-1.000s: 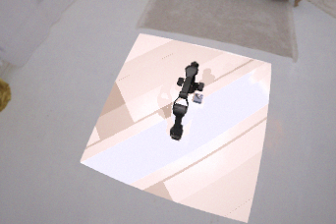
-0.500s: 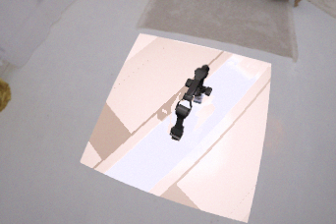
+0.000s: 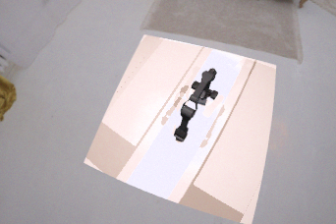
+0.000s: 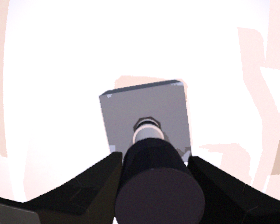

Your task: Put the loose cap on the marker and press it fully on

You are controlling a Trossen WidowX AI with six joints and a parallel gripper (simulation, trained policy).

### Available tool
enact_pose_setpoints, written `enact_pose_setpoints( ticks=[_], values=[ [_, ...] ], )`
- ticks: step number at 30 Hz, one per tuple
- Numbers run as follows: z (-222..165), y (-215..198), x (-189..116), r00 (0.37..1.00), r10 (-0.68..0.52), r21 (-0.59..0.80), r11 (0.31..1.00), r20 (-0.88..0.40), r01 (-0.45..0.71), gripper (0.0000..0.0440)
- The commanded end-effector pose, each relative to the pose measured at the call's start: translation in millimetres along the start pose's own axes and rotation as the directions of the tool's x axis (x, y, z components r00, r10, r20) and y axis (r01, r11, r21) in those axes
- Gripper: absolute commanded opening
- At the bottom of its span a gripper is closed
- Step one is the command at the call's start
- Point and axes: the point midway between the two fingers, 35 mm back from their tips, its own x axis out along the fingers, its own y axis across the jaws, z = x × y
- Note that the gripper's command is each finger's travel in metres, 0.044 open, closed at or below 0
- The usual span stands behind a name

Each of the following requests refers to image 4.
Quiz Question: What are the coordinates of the grey square block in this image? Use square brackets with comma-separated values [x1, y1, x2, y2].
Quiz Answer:
[97, 79, 192, 163]

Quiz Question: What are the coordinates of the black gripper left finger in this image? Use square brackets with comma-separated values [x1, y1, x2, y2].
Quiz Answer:
[0, 151, 122, 224]

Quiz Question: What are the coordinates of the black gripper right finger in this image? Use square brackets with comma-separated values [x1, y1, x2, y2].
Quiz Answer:
[186, 156, 280, 224]

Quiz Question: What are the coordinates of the dark cylindrical marker cap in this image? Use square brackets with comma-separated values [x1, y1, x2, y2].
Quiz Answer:
[114, 137, 205, 224]

